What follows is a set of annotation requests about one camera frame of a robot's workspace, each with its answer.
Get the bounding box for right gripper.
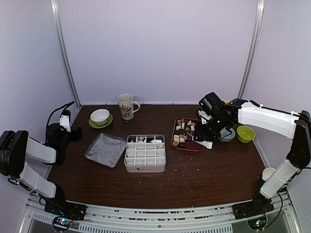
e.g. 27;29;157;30
193;115;229;141

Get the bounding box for white handled tongs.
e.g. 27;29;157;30
187;132;213;150

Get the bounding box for bunny tin lid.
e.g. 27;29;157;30
85;133;127;168

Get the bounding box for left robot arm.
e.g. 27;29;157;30
0;109;82;216

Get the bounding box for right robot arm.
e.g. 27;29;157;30
192;92;311;215

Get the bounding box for red chocolate tray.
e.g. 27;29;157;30
171;117;204;152

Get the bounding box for grey blue small bowl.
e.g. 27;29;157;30
218;128;236;142

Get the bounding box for green small bowl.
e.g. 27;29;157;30
237;126;256;143

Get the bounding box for green saucer plate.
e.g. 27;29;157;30
88;114;113;129

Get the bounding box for white ceramic bowl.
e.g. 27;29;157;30
90;109;110;126

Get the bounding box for white cup near base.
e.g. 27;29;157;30
261;167;276;182

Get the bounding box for seashell coral mug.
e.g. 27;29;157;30
117;94;140;120

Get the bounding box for tin box with dividers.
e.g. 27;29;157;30
124;134;166;173

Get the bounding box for right aluminium frame post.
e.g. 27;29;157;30
238;0;265;99

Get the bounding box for aluminium frame post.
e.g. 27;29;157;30
51;0;82;108
238;0;265;99

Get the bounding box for front aluminium rail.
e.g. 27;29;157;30
19;189;302;233

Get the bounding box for left aluminium frame post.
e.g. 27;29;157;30
51;0;82;108

